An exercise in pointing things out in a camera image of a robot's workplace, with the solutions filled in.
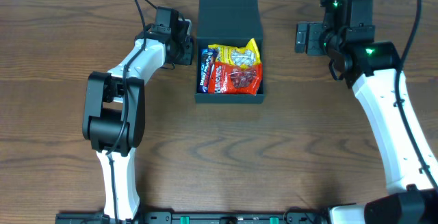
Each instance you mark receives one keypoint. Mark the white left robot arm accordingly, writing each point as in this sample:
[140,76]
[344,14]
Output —
[114,118]

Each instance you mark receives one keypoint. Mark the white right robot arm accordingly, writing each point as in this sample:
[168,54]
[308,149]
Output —
[370,70]

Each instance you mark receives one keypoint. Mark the red snack bag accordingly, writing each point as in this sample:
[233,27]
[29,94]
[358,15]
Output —
[229,79]

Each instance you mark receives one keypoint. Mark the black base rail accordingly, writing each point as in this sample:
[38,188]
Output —
[192,218]

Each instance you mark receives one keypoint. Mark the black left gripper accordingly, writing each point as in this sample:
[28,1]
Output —
[187,53]

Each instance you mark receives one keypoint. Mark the yellow snack bag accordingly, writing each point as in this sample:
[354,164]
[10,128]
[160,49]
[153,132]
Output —
[243,57]

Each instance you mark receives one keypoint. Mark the Dairy Milk chocolate bar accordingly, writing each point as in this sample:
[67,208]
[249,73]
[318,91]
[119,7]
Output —
[208,58]

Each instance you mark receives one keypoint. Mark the black open gift box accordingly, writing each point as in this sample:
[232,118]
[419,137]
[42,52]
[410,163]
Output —
[227,22]

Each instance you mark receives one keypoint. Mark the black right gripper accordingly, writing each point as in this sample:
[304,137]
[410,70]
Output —
[308,38]

